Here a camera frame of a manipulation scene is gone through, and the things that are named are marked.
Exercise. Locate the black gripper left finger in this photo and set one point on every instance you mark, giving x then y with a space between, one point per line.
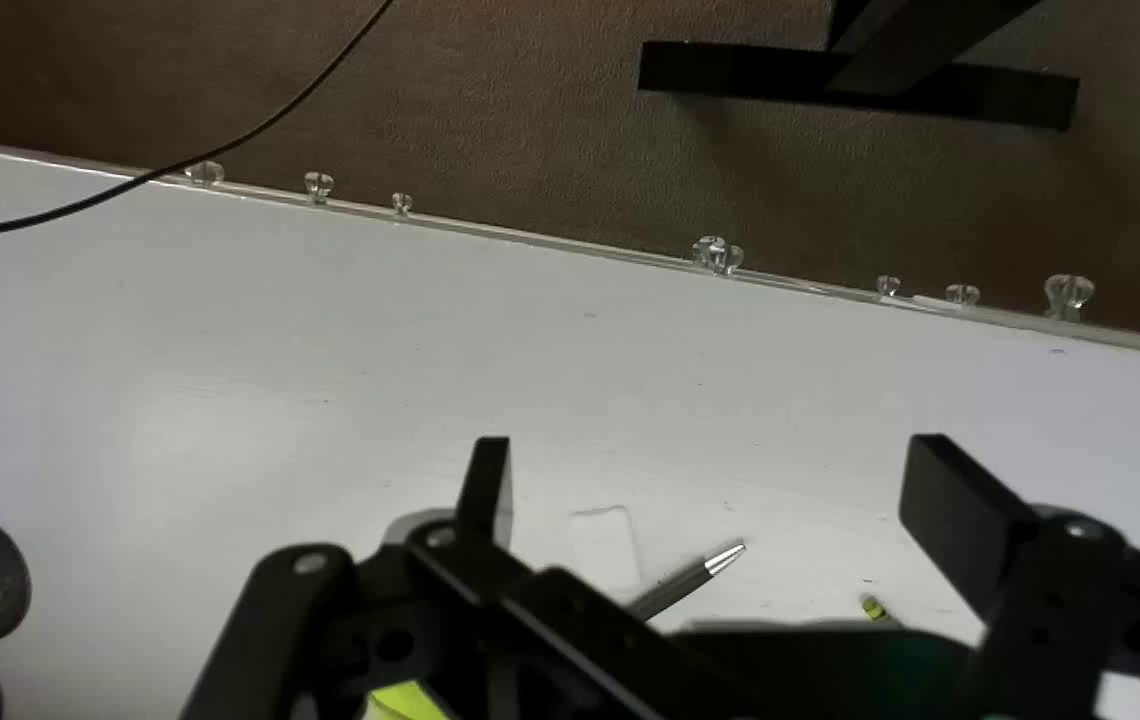
488 495

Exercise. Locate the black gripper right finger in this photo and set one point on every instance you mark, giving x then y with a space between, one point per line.
963 512

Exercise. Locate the black pen with silver tip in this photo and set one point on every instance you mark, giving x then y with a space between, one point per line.
690 577

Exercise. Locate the clear glass bead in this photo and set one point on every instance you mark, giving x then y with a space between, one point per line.
963 293
205 175
401 201
888 284
716 252
317 184
1068 293

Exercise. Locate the black floor stand base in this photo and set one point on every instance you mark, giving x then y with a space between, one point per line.
861 80

